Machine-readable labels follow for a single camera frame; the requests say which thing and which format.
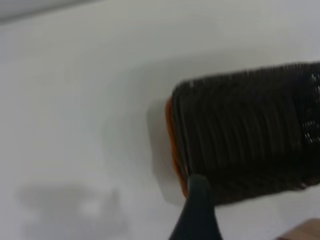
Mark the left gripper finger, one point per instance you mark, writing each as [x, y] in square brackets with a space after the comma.
[197, 215]

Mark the dark brown woven wicker basket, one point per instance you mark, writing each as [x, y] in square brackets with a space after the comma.
[237, 137]

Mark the orange woven wicker basket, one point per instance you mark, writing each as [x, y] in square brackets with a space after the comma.
[168, 117]

